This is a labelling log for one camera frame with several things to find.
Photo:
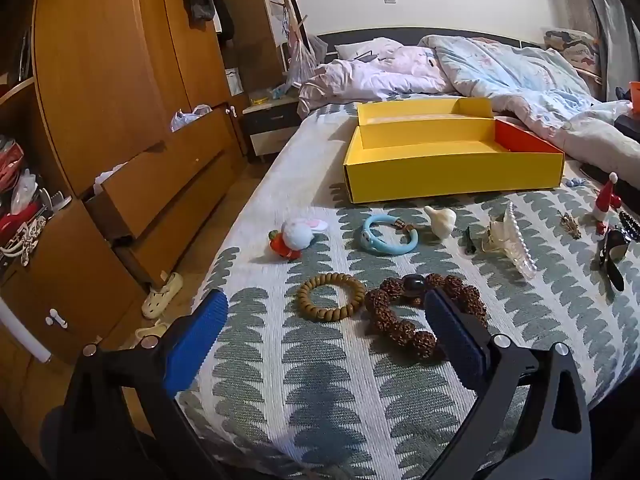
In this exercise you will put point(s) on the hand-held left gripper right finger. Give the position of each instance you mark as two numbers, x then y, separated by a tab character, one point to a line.
456	336

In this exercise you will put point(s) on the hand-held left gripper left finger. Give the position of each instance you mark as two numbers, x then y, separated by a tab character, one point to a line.
200	340

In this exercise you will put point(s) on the yellow cardboard box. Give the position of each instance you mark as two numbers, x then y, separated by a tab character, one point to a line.
450	170

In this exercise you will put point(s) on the red santa hat hair clip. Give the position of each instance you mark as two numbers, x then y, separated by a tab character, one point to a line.
605	200

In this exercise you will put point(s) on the black beaded hair clip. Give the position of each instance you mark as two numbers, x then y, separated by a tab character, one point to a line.
630	224

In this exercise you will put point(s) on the cream slipper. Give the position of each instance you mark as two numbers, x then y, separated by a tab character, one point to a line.
160	297
150	331

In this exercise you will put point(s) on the small black hair clip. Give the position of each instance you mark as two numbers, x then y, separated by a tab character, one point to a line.
470	241

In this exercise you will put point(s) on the pearl hair claw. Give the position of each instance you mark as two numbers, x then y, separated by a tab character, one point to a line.
512	245

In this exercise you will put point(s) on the white garlic-shaped ornament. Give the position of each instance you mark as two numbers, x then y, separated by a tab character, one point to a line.
441	221

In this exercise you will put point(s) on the gold brooch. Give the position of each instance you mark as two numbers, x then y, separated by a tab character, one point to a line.
570	225

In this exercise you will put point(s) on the white tube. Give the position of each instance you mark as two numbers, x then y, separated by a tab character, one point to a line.
25	332

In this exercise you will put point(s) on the small blue bow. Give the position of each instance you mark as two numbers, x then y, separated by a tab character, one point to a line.
575	181

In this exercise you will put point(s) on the crumpled plastic bag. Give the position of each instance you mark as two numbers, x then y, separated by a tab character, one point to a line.
190	117

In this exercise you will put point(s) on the dark-fronted nightstand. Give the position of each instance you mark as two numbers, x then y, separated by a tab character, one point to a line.
270	127

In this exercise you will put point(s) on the white packet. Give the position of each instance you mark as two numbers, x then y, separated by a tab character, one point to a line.
234	81

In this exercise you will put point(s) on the light blue printed quilt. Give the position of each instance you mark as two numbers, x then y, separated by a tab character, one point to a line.
525	80

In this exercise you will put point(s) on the black cloth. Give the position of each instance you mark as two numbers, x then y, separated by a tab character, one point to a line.
627	127

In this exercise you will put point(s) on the pink quilt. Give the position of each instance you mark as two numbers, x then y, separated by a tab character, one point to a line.
370	77

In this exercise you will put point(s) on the wooden wardrobe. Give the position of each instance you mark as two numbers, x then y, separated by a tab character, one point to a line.
100	85

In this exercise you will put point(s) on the hanging clear plastic bag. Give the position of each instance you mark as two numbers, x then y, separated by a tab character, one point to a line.
300	62

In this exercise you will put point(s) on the orange box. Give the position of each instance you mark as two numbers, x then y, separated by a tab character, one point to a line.
635	96

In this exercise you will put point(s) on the patterned pillow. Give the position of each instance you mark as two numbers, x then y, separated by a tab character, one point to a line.
570	45

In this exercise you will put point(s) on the dark headboard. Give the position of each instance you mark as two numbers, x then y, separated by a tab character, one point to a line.
350	40

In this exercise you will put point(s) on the wooden leaning rack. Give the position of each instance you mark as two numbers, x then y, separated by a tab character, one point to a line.
290	0

